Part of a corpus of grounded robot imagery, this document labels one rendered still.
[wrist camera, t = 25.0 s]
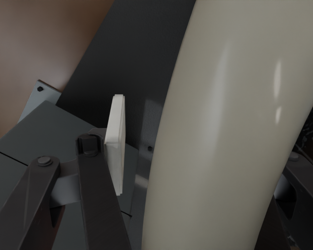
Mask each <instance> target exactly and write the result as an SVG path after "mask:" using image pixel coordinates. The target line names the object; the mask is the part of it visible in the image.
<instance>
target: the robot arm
mask: <svg viewBox="0 0 313 250"><path fill-rule="evenodd" d="M125 137H126V126H125V96H123V94H115V96H113V100H112V105H111V110H110V116H109V121H108V126H107V128H92V129H91V130H90V131H89V132H88V133H83V134H81V135H78V136H77V137H76V138H75V147H76V157H77V158H75V159H73V160H71V161H67V162H62V163H60V160H59V158H58V157H55V156H49V155H48V156H40V157H38V158H36V159H34V160H32V161H31V162H30V163H29V165H28V167H27V168H26V170H25V171H24V173H23V175H22V176H21V178H20V179H19V181H18V182H17V184H16V186H15V187H14V189H13V190H12V192H11V194H10V195H9V197H8V198H7V200H6V202H5V203H4V205H3V206H2V208H1V209H0V250H51V249H52V246H53V243H54V240H55V238H56V235H57V232H58V229H59V226H60V223H61V220H62V217H63V214H64V211H65V208H66V204H70V203H74V202H78V201H81V208H82V217H83V226H84V235H85V244H86V250H132V248H131V244H130V241H129V237H128V234H127V230H126V227H125V223H124V220H123V216H122V213H121V209H120V206H119V202H118V199H117V195H120V194H121V193H122V189H123V172H124V154H125ZM284 226H285V227H286V229H287V230H288V232H289V233H290V235H291V237H292V238H293V240H294V241H295V243H296V244H297V246H298V247H299V249H300V250H313V165H312V164H311V163H310V162H309V161H308V160H307V159H306V158H305V157H304V156H302V155H301V154H298V153H297V152H293V151H291V153H290V156H289V158H288V160H287V163H286V165H285V167H284V170H283V172H282V174H281V177H280V179H279V181H278V183H277V186H276V189H275V191H274V194H273V196H272V199H271V201H270V204H269V207H268V209H267V212H266V215H265V218H264V221H263V223H262V226H261V229H260V232H259V235H258V238H257V242H256V245H255V248H254V250H291V248H290V244H289V241H288V238H287V235H286V232H285V228H284Z"/></svg>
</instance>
